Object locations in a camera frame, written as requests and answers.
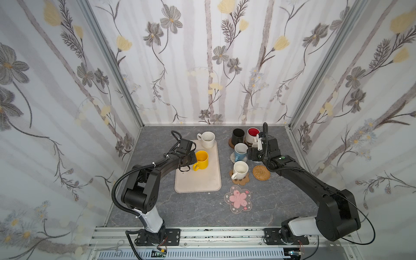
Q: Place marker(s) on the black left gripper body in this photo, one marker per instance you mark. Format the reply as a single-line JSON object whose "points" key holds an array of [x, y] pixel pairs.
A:
{"points": [[188, 157]]}

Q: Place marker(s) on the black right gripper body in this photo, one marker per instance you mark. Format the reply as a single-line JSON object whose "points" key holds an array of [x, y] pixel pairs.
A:
{"points": [[257, 153]]}

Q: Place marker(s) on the yellow mug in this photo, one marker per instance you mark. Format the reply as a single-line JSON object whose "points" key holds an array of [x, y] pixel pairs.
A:
{"points": [[202, 161]]}

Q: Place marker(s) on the rattan wicker round coaster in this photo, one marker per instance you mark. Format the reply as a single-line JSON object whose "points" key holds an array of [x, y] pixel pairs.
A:
{"points": [[261, 173]]}

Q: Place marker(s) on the white mug red inside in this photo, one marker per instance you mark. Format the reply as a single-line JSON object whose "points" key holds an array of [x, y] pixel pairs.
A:
{"points": [[252, 135]]}

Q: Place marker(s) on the white mug blue handle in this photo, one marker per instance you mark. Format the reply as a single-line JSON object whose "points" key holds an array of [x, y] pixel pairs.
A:
{"points": [[240, 152]]}

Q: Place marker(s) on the plain white mug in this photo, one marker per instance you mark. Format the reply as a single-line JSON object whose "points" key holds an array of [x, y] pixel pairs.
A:
{"points": [[240, 170]]}

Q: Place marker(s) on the black ceramic mug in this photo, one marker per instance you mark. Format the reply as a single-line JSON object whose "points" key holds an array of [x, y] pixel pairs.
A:
{"points": [[237, 136]]}

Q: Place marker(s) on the woven multicolour round coaster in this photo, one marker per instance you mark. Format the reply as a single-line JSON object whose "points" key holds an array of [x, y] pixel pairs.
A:
{"points": [[232, 158]]}

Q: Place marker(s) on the beige serving tray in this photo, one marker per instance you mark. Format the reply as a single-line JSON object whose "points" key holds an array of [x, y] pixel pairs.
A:
{"points": [[206, 180]]}

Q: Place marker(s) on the brown paw coaster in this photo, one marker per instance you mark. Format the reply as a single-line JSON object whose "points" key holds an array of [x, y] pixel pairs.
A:
{"points": [[242, 180]]}

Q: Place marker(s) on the brown cork round coaster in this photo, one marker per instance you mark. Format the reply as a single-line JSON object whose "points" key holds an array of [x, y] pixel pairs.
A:
{"points": [[231, 144]]}

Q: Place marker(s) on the pink flower coaster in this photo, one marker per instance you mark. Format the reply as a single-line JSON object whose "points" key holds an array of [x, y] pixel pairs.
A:
{"points": [[239, 200]]}

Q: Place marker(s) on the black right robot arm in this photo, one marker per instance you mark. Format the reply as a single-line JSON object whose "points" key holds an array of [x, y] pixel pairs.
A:
{"points": [[337, 214]]}

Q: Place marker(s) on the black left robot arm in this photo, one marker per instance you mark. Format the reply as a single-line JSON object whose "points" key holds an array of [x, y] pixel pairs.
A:
{"points": [[140, 193]]}

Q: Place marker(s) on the white speckled cup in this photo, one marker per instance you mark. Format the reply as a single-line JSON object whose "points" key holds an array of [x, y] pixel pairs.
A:
{"points": [[207, 139]]}

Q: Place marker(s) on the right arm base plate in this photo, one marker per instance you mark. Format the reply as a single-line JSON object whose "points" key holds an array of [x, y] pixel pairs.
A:
{"points": [[276, 235]]}

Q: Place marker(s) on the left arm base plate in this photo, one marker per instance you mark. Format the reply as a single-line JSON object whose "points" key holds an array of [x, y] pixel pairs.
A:
{"points": [[167, 237]]}

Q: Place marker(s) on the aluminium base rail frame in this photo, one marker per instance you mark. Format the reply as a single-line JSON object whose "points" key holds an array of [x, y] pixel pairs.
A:
{"points": [[216, 243]]}

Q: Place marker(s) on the aluminium corner post right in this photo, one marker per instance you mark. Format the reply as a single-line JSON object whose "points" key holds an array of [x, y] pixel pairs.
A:
{"points": [[341, 38]]}

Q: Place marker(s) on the aluminium corner post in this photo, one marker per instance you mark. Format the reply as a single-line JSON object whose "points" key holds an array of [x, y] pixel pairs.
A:
{"points": [[341, 38], [110, 58]]}

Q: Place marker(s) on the aluminium corner post left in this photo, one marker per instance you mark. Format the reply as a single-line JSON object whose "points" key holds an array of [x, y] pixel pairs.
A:
{"points": [[110, 58]]}

